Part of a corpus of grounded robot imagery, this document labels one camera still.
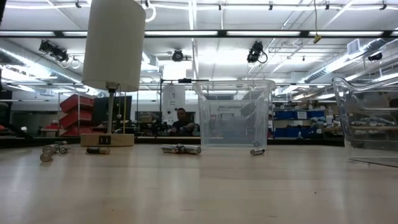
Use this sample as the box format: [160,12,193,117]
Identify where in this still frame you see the silver ventilation duct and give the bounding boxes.
[0,39,83,85]
[303,37,398,84]

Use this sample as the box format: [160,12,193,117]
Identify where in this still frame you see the person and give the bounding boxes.
[169,107,200,137]

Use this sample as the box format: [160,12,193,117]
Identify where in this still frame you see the blue storage bin shelf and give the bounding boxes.
[272,108,327,139]

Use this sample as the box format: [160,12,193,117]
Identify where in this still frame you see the white shade wooden lamp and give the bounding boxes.
[80,0,147,147]

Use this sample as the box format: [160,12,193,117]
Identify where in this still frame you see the white cable loop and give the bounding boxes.
[141,0,157,23]

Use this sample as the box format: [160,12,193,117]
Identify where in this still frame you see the black monitor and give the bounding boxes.
[92,95,133,127]

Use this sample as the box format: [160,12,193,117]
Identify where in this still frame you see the tall clear plastic bin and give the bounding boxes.
[192,79,277,149]

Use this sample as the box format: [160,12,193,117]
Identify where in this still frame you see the hanging cable with yellow connector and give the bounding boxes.
[313,0,323,44]

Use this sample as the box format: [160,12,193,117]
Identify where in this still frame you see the clear rounded plastic container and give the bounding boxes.
[331,76,398,169]

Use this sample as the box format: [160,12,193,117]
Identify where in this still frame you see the white hanging banner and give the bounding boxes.
[162,84,187,124]

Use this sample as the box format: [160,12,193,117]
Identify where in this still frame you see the red storage bin rack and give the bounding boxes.
[58,94,95,138]

